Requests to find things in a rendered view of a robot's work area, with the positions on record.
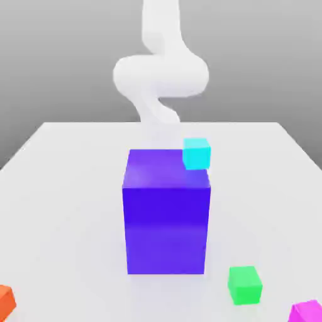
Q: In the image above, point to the large purple box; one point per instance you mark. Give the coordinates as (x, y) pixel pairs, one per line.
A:
(166, 226)

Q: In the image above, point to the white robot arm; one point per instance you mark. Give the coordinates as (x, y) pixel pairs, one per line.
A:
(161, 75)

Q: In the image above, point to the small green cube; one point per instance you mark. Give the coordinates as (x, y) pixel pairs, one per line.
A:
(245, 286)

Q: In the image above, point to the small cyan cube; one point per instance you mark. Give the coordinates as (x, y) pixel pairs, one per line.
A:
(196, 154)

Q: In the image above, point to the small magenta cube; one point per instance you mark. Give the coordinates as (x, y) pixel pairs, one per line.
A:
(308, 313)

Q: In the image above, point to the small orange cube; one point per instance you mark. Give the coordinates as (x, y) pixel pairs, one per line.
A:
(5, 302)

